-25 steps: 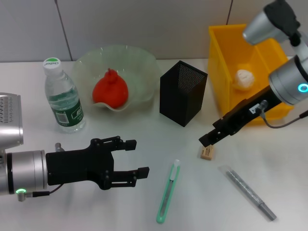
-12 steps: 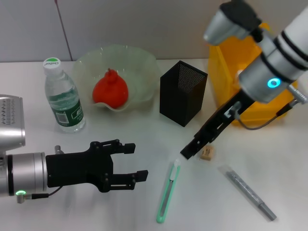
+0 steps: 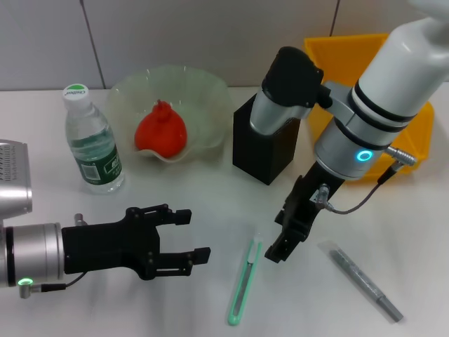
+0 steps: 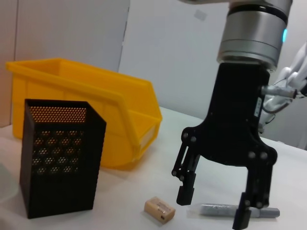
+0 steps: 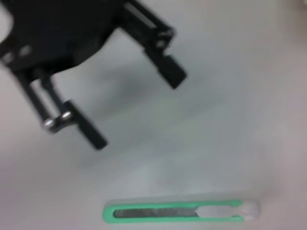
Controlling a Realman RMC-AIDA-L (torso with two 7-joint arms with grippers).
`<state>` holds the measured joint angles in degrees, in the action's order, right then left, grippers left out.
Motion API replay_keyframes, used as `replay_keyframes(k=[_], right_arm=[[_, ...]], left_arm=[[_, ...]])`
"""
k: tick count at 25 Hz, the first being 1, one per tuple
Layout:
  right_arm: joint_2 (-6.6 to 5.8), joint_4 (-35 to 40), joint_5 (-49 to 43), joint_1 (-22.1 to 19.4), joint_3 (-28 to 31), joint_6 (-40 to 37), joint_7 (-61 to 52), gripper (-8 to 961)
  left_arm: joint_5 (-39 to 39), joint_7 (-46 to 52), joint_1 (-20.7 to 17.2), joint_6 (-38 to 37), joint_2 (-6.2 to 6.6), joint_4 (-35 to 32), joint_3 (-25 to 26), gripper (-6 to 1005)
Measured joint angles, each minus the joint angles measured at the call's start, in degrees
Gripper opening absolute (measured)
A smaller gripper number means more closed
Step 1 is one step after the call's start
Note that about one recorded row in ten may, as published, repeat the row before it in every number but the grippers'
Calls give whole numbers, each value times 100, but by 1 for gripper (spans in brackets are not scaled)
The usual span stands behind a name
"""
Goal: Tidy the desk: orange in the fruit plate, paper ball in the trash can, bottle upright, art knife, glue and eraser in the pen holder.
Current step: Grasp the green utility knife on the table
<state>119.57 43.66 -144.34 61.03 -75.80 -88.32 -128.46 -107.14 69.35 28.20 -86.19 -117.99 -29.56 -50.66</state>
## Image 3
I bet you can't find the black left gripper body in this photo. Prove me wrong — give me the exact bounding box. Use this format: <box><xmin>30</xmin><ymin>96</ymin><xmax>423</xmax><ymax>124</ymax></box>
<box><xmin>61</xmin><ymin>206</ymin><xmax>163</xmax><ymax>281</ymax></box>

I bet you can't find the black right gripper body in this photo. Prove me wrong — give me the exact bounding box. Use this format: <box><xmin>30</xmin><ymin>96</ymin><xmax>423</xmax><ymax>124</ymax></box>
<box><xmin>280</xmin><ymin>163</ymin><xmax>347</xmax><ymax>234</ymax></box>

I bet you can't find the orange fruit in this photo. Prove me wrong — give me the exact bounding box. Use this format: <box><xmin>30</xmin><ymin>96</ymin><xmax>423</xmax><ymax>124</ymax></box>
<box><xmin>135</xmin><ymin>99</ymin><xmax>189</xmax><ymax>158</ymax></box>

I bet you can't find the clear water bottle green label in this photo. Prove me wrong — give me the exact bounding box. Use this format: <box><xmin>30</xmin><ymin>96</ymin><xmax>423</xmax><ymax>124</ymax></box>
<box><xmin>62</xmin><ymin>83</ymin><xmax>126</xmax><ymax>194</ymax></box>

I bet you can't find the green utility knife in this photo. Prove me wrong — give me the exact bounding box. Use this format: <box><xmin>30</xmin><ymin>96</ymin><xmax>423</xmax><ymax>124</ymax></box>
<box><xmin>227</xmin><ymin>231</ymin><xmax>264</xmax><ymax>326</ymax></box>

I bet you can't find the black mesh pen holder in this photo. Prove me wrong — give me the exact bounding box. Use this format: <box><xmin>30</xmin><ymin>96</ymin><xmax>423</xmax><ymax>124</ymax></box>
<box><xmin>232</xmin><ymin>94</ymin><xmax>301</xmax><ymax>186</ymax></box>

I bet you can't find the grey pen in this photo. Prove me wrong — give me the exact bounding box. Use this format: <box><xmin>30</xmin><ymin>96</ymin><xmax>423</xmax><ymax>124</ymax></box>
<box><xmin>319</xmin><ymin>239</ymin><xmax>404</xmax><ymax>322</ymax></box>

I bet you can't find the pale green wavy fruit bowl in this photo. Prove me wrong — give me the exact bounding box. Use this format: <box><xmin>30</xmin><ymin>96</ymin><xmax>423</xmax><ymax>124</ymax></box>
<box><xmin>107</xmin><ymin>65</ymin><xmax>236</xmax><ymax>164</ymax></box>

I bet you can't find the yellow plastic bin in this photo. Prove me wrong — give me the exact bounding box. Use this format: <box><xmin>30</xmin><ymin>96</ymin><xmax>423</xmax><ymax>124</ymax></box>
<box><xmin>302</xmin><ymin>33</ymin><xmax>435</xmax><ymax>184</ymax></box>

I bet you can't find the right gripper cable with plug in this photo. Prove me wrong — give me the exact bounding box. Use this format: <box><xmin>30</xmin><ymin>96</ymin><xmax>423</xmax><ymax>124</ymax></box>
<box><xmin>314</xmin><ymin>145</ymin><xmax>418</xmax><ymax>215</ymax></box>

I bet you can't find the gripper cable with plug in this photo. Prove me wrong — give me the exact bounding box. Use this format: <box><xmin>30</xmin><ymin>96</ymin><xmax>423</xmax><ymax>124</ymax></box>
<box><xmin>314</xmin><ymin>145</ymin><xmax>418</xmax><ymax>215</ymax></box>
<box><xmin>19</xmin><ymin>272</ymin><xmax>87</xmax><ymax>299</ymax></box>

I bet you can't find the left gripper cable with plug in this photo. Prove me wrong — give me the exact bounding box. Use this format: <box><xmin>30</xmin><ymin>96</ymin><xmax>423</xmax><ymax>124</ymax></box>
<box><xmin>19</xmin><ymin>272</ymin><xmax>87</xmax><ymax>299</ymax></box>

